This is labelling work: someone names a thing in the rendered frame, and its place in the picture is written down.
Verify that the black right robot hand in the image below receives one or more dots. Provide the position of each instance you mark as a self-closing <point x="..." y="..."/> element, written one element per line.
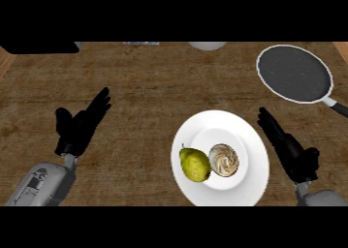
<point x="290" y="151"/>

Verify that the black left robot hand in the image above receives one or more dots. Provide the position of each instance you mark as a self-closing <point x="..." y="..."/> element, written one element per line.
<point x="77" y="127"/>

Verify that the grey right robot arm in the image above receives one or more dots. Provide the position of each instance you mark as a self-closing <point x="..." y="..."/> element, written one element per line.
<point x="317" y="197"/>

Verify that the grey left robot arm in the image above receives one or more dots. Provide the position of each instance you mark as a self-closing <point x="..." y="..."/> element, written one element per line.
<point x="44" y="185"/>

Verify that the cupcake with swirled frosting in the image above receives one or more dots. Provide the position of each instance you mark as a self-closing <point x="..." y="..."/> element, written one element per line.
<point x="223" y="160"/>

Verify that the white plate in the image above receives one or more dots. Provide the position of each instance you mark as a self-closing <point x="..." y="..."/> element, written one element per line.
<point x="219" y="158"/>

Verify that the dark frying pan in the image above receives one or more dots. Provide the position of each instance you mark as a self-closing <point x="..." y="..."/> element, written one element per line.
<point x="294" y="75"/>

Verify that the green pear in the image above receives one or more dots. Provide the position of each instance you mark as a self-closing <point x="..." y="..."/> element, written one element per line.
<point x="194" y="164"/>

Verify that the black appliance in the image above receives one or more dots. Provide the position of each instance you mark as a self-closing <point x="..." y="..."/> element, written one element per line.
<point x="34" y="47"/>

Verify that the blue grey flat object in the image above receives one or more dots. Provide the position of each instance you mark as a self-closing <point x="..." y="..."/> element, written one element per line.
<point x="140" y="42"/>

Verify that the pale grey round object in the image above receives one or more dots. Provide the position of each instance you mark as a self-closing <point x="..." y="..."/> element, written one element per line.
<point x="207" y="45"/>

